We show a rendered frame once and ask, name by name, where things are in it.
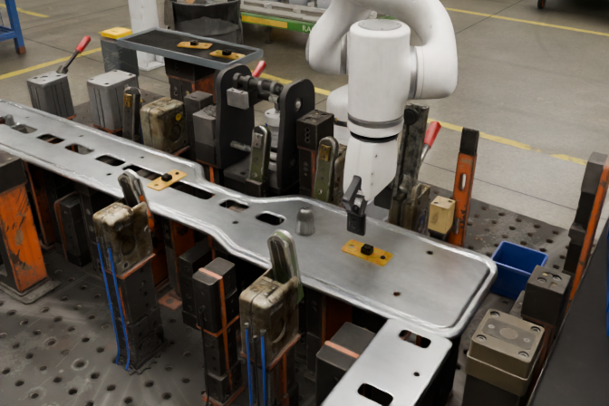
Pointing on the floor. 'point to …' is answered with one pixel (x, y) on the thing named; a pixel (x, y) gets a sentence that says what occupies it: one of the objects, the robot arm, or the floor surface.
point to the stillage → (10, 9)
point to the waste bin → (205, 14)
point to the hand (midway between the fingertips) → (370, 214)
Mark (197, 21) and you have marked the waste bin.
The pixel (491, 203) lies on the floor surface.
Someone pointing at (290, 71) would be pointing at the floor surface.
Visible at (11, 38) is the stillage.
